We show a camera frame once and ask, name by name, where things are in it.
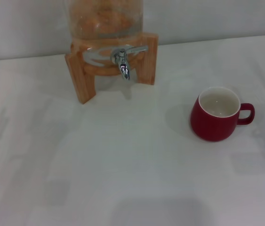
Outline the red ceramic cup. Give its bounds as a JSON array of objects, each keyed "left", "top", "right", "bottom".
[{"left": 190, "top": 86, "right": 256, "bottom": 143}]

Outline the chrome faucet with lever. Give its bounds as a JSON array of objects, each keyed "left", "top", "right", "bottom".
[{"left": 110, "top": 45, "right": 149, "bottom": 81}]

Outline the wooden dispenser stand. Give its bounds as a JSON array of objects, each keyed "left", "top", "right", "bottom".
[{"left": 64, "top": 32, "right": 159, "bottom": 105}]

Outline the glass beverage dispenser jar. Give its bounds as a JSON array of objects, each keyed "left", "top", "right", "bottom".
[{"left": 68, "top": 0, "right": 145, "bottom": 71}]

